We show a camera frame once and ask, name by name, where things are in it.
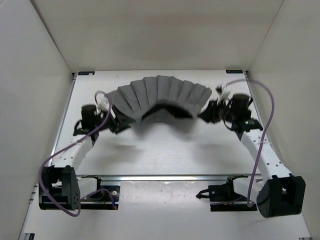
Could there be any blue label right corner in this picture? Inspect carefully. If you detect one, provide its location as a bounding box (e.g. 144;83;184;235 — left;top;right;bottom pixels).
225;69;244;74

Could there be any aluminium rail front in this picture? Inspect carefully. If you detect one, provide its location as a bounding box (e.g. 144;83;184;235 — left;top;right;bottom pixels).
74;173;282;184

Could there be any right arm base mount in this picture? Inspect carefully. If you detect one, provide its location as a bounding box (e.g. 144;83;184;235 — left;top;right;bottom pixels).
195;175;257;212

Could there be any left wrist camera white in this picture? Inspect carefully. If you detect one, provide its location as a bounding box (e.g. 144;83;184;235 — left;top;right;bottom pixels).
95;95;111;112

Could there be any blue label corner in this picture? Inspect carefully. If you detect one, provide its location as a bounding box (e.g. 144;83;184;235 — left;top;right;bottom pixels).
225;69;244;74
77;71;95;76

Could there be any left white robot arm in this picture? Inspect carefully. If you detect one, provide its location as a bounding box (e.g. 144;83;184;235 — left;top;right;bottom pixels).
38;104;135;217

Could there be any blue label left corner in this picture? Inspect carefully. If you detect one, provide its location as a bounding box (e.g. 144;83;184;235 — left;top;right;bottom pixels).
77;71;95;76

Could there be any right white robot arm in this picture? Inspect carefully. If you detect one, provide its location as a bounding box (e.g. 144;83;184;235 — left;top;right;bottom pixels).
196;93;306;218

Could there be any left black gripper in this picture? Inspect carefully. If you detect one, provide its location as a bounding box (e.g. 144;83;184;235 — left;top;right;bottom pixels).
95;103;137;135

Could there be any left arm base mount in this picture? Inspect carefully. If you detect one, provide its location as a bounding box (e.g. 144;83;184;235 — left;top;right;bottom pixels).
77;176;121;211

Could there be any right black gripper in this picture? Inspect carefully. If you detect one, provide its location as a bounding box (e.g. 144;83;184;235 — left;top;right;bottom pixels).
197;99;237;126

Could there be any grey pleated skirt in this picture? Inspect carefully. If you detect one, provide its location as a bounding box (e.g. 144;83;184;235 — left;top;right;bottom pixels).
106;75;212;126

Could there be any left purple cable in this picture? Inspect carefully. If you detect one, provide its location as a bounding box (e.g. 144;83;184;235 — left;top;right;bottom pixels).
38;91;118;218

